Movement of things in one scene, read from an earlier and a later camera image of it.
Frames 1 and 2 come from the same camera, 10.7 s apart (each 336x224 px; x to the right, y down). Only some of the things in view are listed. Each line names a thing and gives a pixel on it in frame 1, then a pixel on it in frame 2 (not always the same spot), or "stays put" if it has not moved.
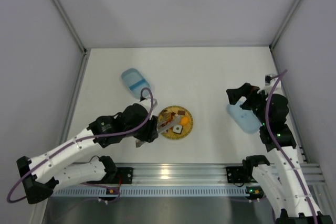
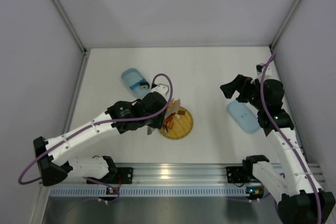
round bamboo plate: x=186 y=124 stays put
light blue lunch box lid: x=246 y=119 stays put
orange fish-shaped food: x=184 y=120 → x=176 y=105
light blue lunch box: x=135 y=83 stays put
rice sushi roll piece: x=177 y=129 → x=144 y=87
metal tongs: x=161 y=127 → x=174 y=108
